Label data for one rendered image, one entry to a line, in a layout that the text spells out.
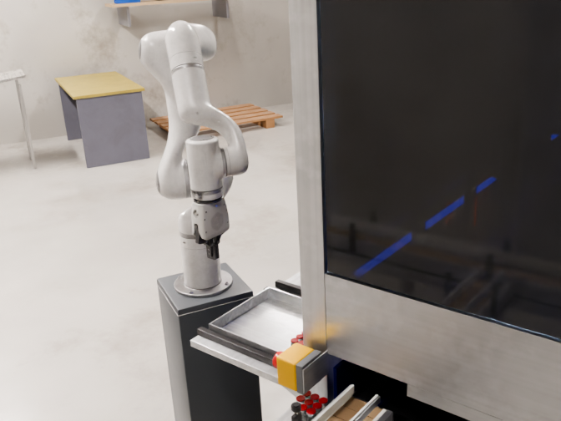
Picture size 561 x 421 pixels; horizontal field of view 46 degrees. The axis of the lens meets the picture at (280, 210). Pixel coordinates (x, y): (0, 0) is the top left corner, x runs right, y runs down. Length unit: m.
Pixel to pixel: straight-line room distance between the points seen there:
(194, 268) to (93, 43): 6.39
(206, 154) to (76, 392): 1.89
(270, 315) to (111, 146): 5.08
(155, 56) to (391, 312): 1.04
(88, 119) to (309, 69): 5.56
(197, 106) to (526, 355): 0.99
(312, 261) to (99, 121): 5.49
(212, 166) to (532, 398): 0.91
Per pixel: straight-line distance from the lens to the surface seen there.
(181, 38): 1.81
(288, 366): 1.44
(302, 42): 1.27
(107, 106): 6.75
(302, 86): 1.28
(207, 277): 2.09
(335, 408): 1.42
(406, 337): 1.34
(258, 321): 1.88
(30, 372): 3.55
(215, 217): 1.73
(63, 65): 8.26
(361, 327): 1.39
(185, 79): 1.75
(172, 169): 1.96
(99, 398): 3.23
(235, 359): 1.73
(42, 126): 8.34
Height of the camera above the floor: 1.82
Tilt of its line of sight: 21 degrees down
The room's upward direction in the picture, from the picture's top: 3 degrees counter-clockwise
